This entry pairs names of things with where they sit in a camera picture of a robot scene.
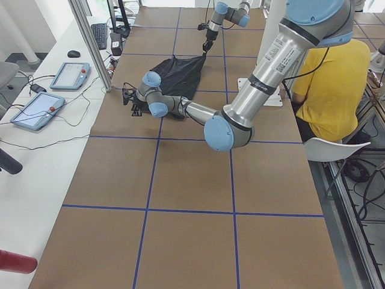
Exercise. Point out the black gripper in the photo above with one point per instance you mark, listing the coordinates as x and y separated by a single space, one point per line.
137 103
209 38

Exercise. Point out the black printed t-shirt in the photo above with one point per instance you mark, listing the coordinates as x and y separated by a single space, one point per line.
170 86

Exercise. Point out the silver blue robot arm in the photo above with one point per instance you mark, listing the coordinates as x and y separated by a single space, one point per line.
238 16
305 25

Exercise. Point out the black power adapter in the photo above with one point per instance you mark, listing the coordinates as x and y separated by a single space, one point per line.
116 44

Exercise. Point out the far blue teach pendant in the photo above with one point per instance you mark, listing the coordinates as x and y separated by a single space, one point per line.
71 76

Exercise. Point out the blue teach pendant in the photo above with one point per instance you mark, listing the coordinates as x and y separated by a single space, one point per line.
39 111
71 76

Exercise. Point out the black computer mouse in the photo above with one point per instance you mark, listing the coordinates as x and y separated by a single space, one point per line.
73 54

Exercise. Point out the black keyboard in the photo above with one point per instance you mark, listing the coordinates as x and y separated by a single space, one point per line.
99 31

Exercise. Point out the brown paper table cover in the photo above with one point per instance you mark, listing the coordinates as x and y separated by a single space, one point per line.
151 205

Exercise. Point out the near blue teach pendant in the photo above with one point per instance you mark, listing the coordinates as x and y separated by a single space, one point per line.
39 111

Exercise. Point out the person in yellow shirt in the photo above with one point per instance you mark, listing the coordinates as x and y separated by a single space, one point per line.
331 86

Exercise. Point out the white plastic chair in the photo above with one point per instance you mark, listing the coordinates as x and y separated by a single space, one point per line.
320 150

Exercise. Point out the red cylinder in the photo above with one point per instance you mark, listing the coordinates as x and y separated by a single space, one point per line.
16 263

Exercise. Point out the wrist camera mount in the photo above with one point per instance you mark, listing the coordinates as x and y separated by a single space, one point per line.
128 95
203 26

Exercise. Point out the aluminium frame post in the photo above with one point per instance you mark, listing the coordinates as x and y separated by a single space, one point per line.
85 30

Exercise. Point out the black cylinder handle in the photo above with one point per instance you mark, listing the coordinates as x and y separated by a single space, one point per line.
9 164

